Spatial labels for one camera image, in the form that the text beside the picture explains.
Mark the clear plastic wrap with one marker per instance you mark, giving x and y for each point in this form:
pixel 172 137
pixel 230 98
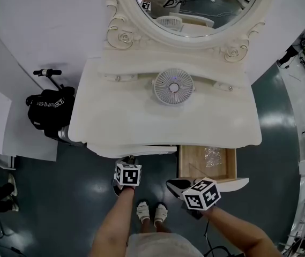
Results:
pixel 212 157

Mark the black printed bag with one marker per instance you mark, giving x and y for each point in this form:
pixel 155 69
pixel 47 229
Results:
pixel 50 111

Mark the white wooden large drawer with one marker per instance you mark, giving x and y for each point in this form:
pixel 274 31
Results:
pixel 130 151
pixel 230 185

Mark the person's right forearm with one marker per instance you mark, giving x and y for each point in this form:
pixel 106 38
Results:
pixel 238 229

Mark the white dressing table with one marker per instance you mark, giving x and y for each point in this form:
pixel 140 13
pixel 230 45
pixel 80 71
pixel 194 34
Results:
pixel 155 122

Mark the white round desk fan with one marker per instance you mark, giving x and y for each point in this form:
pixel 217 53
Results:
pixel 173 86

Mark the oval white framed mirror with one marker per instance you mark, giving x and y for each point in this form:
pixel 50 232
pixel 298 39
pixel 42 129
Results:
pixel 195 4

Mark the silver suitcase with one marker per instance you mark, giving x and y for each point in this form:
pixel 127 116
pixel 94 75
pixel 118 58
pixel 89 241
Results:
pixel 66 135

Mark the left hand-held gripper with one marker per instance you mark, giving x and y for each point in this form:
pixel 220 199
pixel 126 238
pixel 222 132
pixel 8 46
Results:
pixel 128 175

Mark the person's left forearm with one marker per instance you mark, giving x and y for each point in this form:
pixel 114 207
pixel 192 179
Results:
pixel 114 223

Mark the person's beige garment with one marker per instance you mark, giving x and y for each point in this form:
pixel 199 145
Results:
pixel 163 246

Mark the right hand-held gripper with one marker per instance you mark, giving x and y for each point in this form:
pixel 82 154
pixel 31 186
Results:
pixel 200 195

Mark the white cubby shelf unit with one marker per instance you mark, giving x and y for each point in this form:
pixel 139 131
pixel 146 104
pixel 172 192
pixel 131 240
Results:
pixel 34 149

